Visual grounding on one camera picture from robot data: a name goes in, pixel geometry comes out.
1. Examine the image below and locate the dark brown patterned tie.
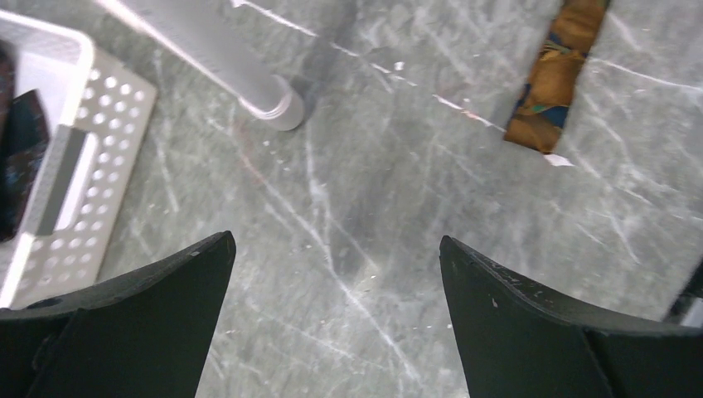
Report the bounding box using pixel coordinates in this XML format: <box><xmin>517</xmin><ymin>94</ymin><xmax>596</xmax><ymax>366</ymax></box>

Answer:
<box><xmin>1</xmin><ymin>45</ymin><xmax>50</xmax><ymax>243</ymax></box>

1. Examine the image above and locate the white perforated plastic basket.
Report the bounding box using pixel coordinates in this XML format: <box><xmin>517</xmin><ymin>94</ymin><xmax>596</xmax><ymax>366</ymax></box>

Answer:
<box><xmin>1</xmin><ymin>11</ymin><xmax>157</xmax><ymax>308</ymax></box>

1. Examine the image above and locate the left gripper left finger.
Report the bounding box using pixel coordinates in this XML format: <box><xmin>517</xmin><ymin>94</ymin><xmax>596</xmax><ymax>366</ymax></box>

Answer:
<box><xmin>1</xmin><ymin>231</ymin><xmax>236</xmax><ymax>397</ymax></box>

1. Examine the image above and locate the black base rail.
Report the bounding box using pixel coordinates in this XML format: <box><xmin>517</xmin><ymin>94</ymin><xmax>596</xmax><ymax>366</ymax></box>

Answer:
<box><xmin>664</xmin><ymin>264</ymin><xmax>702</xmax><ymax>328</ymax></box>

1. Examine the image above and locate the colourful patterned tie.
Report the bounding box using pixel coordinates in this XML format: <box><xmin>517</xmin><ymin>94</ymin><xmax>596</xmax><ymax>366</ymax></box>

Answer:
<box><xmin>503</xmin><ymin>0</ymin><xmax>610</xmax><ymax>154</ymax></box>

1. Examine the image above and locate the white PVC pipe frame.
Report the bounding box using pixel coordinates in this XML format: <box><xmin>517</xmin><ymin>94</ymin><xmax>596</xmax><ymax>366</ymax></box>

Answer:
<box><xmin>99</xmin><ymin>0</ymin><xmax>305</xmax><ymax>131</ymax></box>

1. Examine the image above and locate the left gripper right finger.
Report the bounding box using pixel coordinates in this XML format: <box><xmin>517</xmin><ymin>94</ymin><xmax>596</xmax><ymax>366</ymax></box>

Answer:
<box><xmin>439</xmin><ymin>236</ymin><xmax>702</xmax><ymax>397</ymax></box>

